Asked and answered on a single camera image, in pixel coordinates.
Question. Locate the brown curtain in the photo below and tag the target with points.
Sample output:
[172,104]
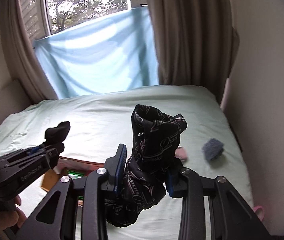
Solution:
[20,58]
[196,43]

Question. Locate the light blue hanging cloth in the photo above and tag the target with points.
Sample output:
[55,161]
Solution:
[112,53]

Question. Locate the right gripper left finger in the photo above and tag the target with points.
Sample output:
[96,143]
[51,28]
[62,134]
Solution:
[55,216]

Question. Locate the right brown curtain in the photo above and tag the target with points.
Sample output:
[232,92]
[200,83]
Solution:
[196,43]

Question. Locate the green wet wipes pack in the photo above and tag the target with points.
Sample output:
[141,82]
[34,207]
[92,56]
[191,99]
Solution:
[77,174]

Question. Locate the left brown curtain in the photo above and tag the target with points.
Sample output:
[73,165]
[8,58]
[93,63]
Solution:
[20,58]

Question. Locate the black patterned cloth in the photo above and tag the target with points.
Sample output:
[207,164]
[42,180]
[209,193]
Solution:
[156,137]

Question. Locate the pale green bed sheet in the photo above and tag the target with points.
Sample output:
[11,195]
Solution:
[99,123]

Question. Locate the window with tree view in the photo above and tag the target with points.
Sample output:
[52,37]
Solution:
[43,18]

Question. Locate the open cardboard box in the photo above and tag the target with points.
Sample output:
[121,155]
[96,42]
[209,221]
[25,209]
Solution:
[51,177]

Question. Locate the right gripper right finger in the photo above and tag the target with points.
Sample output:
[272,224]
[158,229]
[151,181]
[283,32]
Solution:
[212,208]

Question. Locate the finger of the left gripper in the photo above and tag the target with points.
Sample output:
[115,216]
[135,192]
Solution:
[53,160]
[38,149]

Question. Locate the grey knitted cloth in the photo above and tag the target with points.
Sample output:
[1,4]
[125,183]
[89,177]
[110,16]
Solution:
[213,149]

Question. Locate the person left hand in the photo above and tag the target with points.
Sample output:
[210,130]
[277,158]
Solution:
[11,218]

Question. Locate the pink crumpled cloth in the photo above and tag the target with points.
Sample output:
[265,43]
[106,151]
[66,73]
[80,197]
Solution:
[181,154]

